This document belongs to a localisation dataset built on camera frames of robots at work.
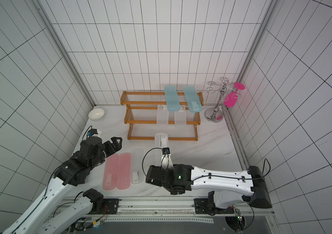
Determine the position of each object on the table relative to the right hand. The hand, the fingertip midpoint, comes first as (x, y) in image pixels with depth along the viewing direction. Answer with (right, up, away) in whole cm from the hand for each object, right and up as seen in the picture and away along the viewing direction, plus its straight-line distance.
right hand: (156, 173), depth 70 cm
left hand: (-22, +13, +4) cm, 26 cm away
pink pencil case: (-28, -8, +12) cm, 31 cm away
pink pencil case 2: (-20, -4, +14) cm, 25 cm away
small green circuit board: (+40, -20, 0) cm, 45 cm away
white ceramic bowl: (-50, +30, +40) cm, 71 cm away
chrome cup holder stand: (+43, +29, +42) cm, 67 cm away
